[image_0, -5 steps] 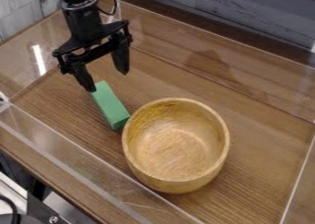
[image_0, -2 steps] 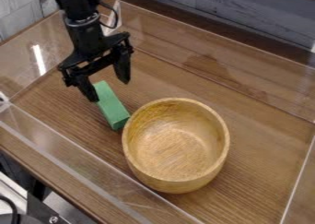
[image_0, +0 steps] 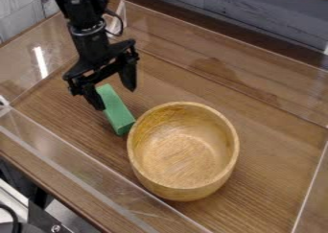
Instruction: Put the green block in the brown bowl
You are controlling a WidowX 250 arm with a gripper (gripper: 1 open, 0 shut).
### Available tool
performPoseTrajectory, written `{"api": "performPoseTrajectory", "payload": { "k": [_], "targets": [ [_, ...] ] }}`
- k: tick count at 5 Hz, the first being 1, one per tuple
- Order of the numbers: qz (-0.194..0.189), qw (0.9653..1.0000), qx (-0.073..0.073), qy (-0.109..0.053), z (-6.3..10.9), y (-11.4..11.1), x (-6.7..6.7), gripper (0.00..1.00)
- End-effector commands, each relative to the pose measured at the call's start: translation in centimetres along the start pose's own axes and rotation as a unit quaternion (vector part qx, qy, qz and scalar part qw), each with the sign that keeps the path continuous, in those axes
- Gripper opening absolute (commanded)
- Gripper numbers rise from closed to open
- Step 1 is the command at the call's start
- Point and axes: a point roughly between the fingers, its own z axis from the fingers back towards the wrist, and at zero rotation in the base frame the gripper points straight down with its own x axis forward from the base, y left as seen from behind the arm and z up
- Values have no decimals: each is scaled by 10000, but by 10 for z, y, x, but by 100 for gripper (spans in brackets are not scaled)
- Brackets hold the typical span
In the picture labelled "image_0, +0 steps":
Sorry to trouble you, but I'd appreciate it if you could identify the green rectangular block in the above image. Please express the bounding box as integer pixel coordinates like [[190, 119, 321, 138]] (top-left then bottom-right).
[[96, 83, 135, 136]]

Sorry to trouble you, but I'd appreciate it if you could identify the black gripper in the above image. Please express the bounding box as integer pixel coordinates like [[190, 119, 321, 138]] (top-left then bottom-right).
[[62, 22, 139, 111]]

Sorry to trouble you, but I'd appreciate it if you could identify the black metal table bracket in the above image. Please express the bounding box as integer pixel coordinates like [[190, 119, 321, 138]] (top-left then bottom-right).
[[26, 195, 84, 233]]

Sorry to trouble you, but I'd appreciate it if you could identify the clear acrylic tray enclosure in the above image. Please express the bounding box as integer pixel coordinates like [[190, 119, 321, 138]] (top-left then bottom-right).
[[0, 5, 328, 233]]

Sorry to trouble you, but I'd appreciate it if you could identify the brown wooden bowl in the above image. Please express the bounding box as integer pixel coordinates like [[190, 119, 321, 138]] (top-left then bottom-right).
[[127, 102, 239, 201]]

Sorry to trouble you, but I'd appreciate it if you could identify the black cable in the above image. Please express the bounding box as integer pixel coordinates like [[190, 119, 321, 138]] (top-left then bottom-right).
[[0, 201, 20, 233]]

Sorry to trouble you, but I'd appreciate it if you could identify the clear acrylic corner bracket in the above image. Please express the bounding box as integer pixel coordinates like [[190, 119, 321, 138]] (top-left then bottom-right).
[[104, 0, 127, 37]]

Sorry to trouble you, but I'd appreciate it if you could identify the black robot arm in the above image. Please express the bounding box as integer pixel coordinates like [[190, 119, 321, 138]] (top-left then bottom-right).
[[54, 0, 139, 110]]

